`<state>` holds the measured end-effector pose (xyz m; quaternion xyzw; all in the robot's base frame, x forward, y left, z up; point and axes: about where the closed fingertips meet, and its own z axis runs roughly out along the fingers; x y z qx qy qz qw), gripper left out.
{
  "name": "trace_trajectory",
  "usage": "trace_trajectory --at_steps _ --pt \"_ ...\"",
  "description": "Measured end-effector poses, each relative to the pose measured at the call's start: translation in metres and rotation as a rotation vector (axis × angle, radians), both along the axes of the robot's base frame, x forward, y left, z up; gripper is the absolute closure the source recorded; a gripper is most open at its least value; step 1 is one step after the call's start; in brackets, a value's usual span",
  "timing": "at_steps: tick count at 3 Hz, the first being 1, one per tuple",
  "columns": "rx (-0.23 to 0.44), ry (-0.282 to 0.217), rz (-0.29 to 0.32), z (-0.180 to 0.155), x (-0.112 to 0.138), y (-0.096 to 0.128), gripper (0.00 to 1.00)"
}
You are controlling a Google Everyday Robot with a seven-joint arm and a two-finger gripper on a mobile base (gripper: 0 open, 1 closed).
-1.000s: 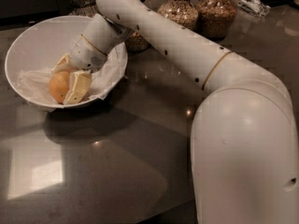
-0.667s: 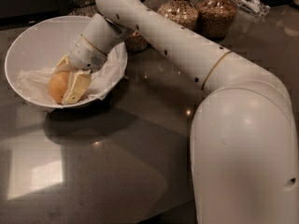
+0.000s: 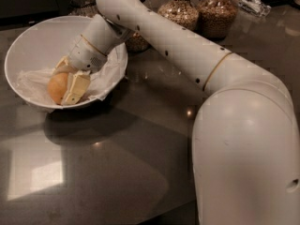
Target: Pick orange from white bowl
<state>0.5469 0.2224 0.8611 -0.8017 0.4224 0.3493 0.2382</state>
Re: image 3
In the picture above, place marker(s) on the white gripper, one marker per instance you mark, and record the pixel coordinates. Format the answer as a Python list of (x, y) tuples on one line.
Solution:
[(84, 55)]

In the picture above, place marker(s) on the orange fruit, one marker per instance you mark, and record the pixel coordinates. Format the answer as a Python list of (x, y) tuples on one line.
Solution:
[(57, 87)]

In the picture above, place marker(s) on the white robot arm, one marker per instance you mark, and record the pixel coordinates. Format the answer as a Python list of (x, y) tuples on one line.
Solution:
[(245, 138)]

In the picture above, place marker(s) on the white bowl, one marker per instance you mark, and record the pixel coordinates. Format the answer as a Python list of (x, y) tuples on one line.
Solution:
[(42, 46)]

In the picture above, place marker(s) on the white cloth napkin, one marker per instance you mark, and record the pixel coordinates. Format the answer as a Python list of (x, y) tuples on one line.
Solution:
[(32, 85)]

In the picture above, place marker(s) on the leftmost glass grain jar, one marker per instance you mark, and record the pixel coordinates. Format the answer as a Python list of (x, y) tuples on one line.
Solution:
[(86, 8)]

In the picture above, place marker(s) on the glass grain jar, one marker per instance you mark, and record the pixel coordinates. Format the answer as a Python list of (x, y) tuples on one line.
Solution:
[(86, 8), (216, 17), (182, 12)]

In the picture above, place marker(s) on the clear plastic bag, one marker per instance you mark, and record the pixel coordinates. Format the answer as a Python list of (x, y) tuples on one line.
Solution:
[(254, 7)]

